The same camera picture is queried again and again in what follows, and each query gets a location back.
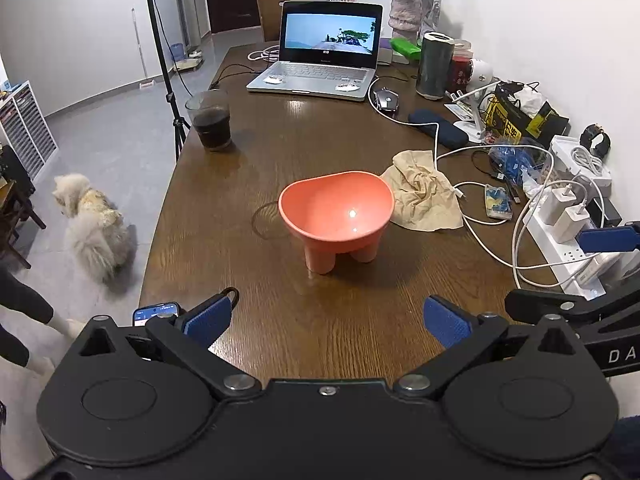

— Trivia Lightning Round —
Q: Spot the dark wooden chair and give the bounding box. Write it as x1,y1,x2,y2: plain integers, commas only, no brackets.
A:
0,145,48,271

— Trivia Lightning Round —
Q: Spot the round white device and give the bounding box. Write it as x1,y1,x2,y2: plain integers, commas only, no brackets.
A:
470,59,494,87

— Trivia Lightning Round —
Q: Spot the silver foil pouch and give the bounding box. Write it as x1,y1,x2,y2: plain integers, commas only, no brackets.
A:
419,0,444,37

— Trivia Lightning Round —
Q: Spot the blue plastic bag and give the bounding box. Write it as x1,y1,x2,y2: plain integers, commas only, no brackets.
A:
487,145,547,187

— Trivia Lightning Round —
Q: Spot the coiled white cable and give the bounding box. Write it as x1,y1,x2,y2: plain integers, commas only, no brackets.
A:
248,44,281,64

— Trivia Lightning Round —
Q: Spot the glass of dark drink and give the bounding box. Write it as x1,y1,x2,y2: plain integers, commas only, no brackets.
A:
185,90,233,152

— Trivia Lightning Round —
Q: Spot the white desk lamp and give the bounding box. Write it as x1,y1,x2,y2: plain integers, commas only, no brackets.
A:
451,80,502,144

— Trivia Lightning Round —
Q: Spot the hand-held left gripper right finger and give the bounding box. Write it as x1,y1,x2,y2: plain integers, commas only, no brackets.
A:
395,295,586,403

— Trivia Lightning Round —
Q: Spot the orange footed bowl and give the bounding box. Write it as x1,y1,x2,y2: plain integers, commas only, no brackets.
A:
278,171,396,276

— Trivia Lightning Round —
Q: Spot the white charger plug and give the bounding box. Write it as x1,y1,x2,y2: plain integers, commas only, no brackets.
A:
537,182,577,227
554,205,594,244

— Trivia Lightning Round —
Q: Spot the dark cylindrical tumbler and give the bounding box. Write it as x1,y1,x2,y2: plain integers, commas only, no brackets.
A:
416,32,455,100

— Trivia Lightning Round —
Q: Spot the beige cloth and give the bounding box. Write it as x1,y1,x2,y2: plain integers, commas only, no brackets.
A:
380,149,466,232

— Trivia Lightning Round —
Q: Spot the light wooden chair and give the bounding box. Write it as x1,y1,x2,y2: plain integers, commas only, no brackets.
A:
255,0,316,43

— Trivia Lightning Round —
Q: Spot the black cable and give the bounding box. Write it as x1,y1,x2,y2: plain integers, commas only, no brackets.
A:
209,62,262,92

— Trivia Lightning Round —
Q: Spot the white box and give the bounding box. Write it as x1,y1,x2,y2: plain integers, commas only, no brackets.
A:
549,135,614,197

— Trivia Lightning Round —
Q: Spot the white charging cable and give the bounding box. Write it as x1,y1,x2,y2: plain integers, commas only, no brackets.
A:
367,76,442,162
434,145,563,289

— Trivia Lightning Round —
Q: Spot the fluffy white dog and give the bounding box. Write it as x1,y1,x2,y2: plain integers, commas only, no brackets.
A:
52,173,135,283

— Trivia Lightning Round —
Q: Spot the dark blue glasses case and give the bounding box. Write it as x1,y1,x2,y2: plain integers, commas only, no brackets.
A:
408,109,470,149

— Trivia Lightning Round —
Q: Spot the red jar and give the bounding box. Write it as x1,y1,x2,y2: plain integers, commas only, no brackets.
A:
447,40,474,94

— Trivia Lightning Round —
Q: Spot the black and yellow bag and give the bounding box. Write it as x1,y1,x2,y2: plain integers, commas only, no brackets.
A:
479,82,571,145

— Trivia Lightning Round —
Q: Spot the grey white vase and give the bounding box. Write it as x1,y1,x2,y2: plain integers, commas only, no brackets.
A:
388,0,424,44

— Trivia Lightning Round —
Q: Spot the small blue yellow packet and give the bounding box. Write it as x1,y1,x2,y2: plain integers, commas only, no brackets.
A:
482,185,514,222

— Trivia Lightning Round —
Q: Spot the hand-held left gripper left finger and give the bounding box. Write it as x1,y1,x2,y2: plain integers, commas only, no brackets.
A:
75,287,263,401

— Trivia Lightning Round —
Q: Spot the black tripod light stand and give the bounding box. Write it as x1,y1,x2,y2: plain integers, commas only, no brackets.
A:
124,0,192,162

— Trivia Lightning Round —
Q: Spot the white power strip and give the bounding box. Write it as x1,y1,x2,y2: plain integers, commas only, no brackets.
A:
524,195,609,302

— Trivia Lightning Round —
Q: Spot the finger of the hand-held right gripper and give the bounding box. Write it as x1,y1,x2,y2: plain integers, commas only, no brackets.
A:
575,225,640,256
504,285,640,325

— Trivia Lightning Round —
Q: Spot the smartphone with blue case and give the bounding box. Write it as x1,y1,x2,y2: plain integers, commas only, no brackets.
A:
132,302,182,329

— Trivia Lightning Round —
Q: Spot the white drawer cabinet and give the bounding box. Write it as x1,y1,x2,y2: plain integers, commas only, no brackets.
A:
0,80,59,183

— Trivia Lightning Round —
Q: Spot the silver laptop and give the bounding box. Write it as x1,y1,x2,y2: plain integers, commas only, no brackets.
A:
246,1,384,103

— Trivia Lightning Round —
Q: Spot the person's blue sweater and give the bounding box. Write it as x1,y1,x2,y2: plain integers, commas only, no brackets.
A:
607,416,640,480

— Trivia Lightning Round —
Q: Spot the black computer mouse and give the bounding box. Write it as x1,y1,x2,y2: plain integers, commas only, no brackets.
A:
375,87,401,114

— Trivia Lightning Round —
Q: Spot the black wrist watch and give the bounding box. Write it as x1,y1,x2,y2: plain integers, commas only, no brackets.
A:
580,124,612,159

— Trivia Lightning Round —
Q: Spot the green box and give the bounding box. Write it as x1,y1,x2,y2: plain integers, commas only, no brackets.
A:
390,37,424,62

